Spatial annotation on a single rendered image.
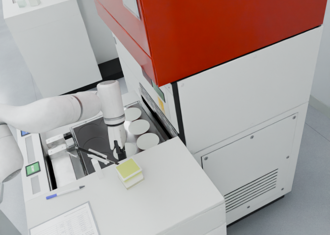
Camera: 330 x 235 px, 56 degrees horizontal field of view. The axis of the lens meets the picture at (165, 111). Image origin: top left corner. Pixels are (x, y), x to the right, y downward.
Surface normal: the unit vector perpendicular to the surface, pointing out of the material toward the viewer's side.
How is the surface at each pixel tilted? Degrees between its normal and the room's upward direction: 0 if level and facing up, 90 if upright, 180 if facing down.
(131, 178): 90
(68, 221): 0
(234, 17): 90
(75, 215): 0
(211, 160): 90
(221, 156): 90
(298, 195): 0
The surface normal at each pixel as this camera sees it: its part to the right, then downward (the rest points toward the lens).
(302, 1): 0.41, 0.54
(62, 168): -0.14, -0.76
